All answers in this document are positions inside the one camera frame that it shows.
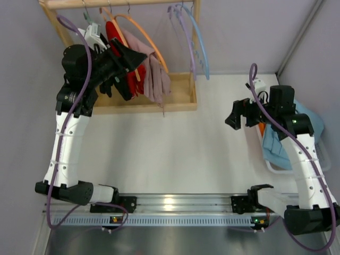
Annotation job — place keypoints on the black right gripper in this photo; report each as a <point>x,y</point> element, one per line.
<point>245,112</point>

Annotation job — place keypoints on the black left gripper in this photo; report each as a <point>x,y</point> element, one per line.
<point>120,62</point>

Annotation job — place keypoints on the dusty pink trousers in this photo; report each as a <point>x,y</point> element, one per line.
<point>157,81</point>

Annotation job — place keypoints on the orange plastic hanger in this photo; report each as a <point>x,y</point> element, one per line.
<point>150,41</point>

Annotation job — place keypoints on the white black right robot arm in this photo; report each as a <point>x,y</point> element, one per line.
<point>315,209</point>

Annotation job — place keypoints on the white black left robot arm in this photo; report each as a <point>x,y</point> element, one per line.
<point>86,71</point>

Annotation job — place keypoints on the light orange hanger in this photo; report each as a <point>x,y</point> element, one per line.
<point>109,13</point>

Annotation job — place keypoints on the mint green hanger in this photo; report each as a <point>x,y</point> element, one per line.
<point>86,13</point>

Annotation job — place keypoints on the purple plastic hanger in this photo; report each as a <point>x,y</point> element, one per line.
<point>173,10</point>

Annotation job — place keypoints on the light blue plastic hanger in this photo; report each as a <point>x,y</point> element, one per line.
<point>199,50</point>

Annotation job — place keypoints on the red garment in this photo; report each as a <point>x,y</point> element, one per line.
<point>136,78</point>

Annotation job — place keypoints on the black garment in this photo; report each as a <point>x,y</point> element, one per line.
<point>106,88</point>

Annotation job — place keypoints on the orange garment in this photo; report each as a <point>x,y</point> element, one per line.
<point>262,127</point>

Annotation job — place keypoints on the light blue garment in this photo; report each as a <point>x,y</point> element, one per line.
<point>272,148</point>

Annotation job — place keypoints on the wooden clothes rack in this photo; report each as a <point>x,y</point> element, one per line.
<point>183,96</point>

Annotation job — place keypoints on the white laundry basket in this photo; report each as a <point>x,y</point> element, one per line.
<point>320,151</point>

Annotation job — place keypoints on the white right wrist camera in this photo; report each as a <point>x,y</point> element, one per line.
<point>258,85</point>

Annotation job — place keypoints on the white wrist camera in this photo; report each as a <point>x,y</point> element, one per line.
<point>92,36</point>
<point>258,85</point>

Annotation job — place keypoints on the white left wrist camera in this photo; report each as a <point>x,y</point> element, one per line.
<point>92,36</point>

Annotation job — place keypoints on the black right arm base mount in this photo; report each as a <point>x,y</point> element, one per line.
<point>242,204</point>

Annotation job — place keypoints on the aluminium mounting rail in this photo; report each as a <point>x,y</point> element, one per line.
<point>165,203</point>

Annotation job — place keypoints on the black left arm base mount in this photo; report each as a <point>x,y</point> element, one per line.
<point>127,202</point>

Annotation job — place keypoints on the grey slotted cable duct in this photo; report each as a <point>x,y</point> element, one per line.
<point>144,220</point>

